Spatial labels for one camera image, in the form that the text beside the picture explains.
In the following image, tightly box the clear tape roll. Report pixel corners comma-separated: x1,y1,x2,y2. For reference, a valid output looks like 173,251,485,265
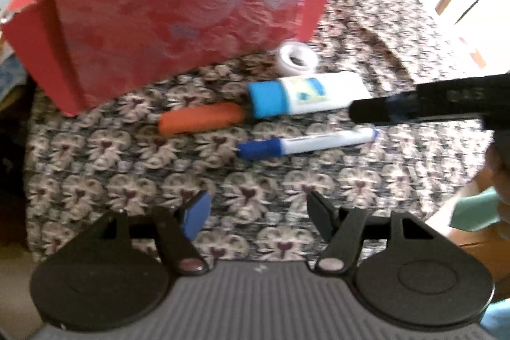
278,42,319,77

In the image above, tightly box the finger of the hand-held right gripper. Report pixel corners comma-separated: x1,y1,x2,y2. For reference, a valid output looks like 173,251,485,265
348,73,510,130

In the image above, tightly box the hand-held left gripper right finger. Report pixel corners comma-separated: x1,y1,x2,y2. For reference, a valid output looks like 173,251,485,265
307,191,433,277

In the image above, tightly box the floral printed tablecloth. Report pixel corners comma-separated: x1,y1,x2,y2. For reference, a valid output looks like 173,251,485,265
23,0,497,265

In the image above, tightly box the red cardboard box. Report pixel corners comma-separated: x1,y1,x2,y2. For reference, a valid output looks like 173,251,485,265
1,0,351,117

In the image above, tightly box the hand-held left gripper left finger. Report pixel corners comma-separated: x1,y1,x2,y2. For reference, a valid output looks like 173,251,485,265
93,191,212,277

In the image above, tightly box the orange marker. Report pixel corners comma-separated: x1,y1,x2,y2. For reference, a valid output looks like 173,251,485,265
158,103,244,137

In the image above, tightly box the person's right forearm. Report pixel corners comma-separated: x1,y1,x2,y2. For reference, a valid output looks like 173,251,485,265
449,143,510,234

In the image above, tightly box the white glue stick blue cap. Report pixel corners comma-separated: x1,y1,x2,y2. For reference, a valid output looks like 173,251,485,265
247,71,373,119

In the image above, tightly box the blue whiteboard marker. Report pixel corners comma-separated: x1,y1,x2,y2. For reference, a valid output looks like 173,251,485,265
237,127,380,161

